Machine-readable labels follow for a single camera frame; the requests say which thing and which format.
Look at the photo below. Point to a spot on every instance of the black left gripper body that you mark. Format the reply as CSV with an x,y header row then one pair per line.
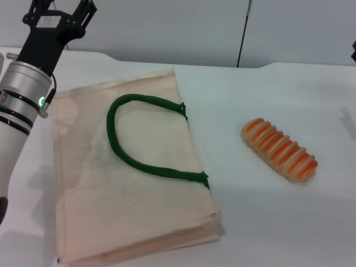
x,y
44,47

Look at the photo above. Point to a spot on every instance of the orange striped bread loaf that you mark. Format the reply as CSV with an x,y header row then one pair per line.
x,y
278,150

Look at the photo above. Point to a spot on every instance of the thin black vertical strip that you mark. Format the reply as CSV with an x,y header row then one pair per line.
x,y
242,39

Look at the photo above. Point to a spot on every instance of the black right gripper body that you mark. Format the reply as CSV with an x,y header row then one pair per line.
x,y
354,53

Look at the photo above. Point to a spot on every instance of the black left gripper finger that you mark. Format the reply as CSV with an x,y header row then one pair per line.
x,y
40,5
86,11

